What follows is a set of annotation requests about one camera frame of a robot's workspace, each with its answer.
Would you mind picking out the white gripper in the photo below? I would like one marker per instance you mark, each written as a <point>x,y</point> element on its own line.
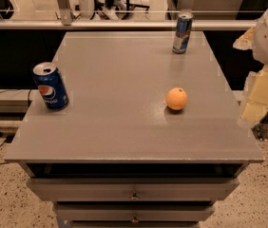
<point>256,95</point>

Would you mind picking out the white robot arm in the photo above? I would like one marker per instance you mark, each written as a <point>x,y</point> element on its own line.
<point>254,105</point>

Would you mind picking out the blue Red Bull can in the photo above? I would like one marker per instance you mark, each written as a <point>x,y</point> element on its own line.
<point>183,30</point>

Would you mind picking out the orange fruit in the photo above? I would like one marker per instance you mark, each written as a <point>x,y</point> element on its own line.
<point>176,98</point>

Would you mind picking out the black stand base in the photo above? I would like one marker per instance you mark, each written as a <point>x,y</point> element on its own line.
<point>131,6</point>

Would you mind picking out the grey drawer cabinet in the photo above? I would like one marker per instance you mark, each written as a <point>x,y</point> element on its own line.
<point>117,124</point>

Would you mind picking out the metal drawer knob upper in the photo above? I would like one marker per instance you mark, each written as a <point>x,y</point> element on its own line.
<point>134,197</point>

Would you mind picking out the metal drawer knob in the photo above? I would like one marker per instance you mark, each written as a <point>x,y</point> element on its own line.
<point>135,220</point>
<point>134,197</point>

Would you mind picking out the metal drawer knob lower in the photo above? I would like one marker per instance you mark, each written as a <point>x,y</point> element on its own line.
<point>135,220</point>

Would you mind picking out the blue Pepsi can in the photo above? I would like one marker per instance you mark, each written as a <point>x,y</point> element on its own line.
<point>51,86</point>

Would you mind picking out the lower grey drawer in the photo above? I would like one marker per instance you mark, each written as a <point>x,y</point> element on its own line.
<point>125,212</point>

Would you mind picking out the grey horizontal rail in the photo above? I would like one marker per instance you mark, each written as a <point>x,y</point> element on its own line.
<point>197,25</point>

